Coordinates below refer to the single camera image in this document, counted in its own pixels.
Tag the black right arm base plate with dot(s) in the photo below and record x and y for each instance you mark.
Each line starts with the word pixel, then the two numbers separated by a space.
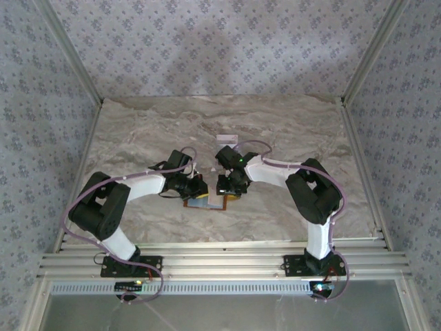
pixel 293 263

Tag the brown leather card holder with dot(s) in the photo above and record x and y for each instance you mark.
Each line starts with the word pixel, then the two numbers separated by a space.
pixel 198 204

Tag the aluminium right frame post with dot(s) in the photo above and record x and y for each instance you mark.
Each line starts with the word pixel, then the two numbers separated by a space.
pixel 368 58

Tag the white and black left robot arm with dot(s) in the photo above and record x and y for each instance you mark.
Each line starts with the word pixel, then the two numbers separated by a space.
pixel 144 182

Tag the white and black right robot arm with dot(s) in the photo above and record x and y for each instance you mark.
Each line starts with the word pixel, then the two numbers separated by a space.
pixel 268 172

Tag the grey metal panel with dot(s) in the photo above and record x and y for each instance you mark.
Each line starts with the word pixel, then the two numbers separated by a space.
pixel 224 313

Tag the aluminium left frame post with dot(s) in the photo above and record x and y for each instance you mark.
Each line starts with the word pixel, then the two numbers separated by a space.
pixel 72 58

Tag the aluminium rail beam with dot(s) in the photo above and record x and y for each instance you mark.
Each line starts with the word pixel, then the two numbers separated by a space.
pixel 224 258

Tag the aluminium frame post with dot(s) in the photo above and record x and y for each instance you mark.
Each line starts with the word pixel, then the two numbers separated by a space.
pixel 72 58
pixel 368 58

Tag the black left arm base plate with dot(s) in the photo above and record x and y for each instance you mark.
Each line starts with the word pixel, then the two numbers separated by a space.
pixel 151 263

